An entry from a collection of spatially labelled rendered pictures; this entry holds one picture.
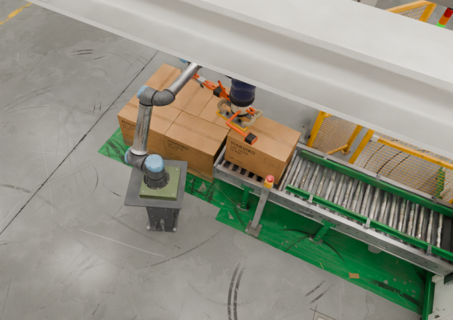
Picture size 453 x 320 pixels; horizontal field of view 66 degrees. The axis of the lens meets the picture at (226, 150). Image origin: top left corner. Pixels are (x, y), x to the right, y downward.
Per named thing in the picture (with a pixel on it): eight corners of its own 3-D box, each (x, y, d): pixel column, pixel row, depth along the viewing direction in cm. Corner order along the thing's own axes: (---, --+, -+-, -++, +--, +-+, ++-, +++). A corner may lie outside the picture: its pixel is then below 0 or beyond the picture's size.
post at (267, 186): (257, 226, 376) (274, 178, 296) (255, 232, 372) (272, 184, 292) (251, 224, 378) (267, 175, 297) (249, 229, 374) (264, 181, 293)
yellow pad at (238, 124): (251, 126, 317) (251, 122, 313) (244, 132, 312) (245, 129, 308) (222, 108, 328) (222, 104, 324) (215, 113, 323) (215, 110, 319)
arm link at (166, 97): (165, 103, 255) (208, 54, 295) (151, 96, 257) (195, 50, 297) (166, 114, 264) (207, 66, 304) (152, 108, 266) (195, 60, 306)
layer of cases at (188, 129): (246, 118, 449) (250, 96, 416) (212, 176, 393) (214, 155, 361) (166, 85, 472) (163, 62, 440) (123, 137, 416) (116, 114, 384)
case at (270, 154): (292, 156, 367) (301, 133, 335) (276, 184, 345) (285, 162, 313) (241, 133, 381) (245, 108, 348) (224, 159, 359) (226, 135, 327)
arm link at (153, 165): (158, 182, 296) (157, 171, 281) (141, 174, 299) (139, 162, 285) (168, 169, 304) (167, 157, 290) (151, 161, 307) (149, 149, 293)
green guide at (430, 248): (453, 259, 312) (459, 255, 305) (452, 269, 306) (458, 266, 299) (286, 187, 343) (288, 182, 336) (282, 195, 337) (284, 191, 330)
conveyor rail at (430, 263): (442, 272, 319) (455, 265, 304) (442, 277, 317) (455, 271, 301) (216, 174, 364) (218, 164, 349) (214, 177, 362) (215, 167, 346)
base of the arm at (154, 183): (164, 189, 303) (163, 183, 295) (143, 184, 304) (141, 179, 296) (170, 171, 315) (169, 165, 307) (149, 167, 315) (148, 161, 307)
